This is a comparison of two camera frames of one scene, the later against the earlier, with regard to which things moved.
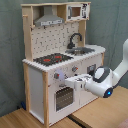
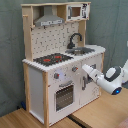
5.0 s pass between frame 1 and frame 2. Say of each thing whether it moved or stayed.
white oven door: stayed
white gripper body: moved
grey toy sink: stayed
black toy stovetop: stayed
